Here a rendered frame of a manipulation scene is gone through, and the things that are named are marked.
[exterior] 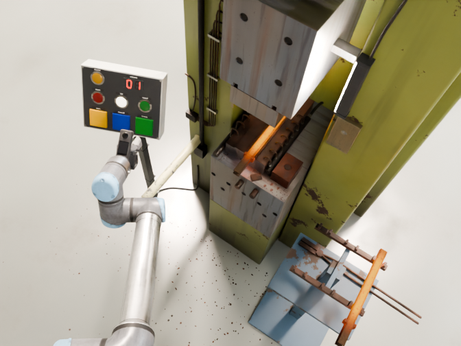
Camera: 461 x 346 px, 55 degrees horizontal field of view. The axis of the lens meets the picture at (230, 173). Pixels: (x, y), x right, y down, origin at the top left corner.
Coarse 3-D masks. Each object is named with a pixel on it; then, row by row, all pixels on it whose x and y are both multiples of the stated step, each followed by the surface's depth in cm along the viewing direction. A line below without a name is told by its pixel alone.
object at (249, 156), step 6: (282, 120) 195; (270, 126) 192; (276, 126) 192; (264, 132) 190; (270, 132) 190; (264, 138) 189; (258, 144) 187; (252, 150) 185; (258, 150) 187; (246, 156) 183; (252, 156) 183; (240, 162) 182; (246, 162) 182; (240, 168) 181
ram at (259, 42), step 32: (224, 0) 127; (256, 0) 120; (288, 0) 120; (320, 0) 121; (352, 0) 129; (224, 32) 137; (256, 32) 129; (288, 32) 121; (320, 32) 118; (352, 32) 158; (224, 64) 149; (256, 64) 139; (288, 64) 130; (320, 64) 141; (256, 96) 152; (288, 96) 141
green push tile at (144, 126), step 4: (136, 120) 186; (140, 120) 186; (144, 120) 186; (148, 120) 186; (152, 120) 186; (136, 124) 187; (140, 124) 187; (144, 124) 187; (148, 124) 187; (152, 124) 187; (136, 128) 188; (140, 128) 188; (144, 128) 188; (148, 128) 188; (152, 128) 188; (136, 132) 189; (140, 132) 189; (144, 132) 189; (148, 132) 189; (152, 132) 189
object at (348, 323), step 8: (384, 256) 173; (376, 264) 171; (368, 272) 172; (376, 272) 170; (368, 280) 168; (368, 288) 167; (360, 296) 165; (360, 304) 164; (352, 312) 162; (344, 320) 160; (352, 320) 161; (344, 328) 158; (352, 328) 159; (344, 336) 157; (336, 344) 159; (344, 344) 156
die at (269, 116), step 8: (232, 88) 157; (232, 96) 161; (240, 96) 158; (248, 96) 155; (240, 104) 161; (248, 104) 158; (256, 104) 155; (264, 104) 153; (248, 112) 162; (256, 112) 159; (264, 112) 156; (272, 112) 153; (264, 120) 160; (272, 120) 157; (280, 120) 160
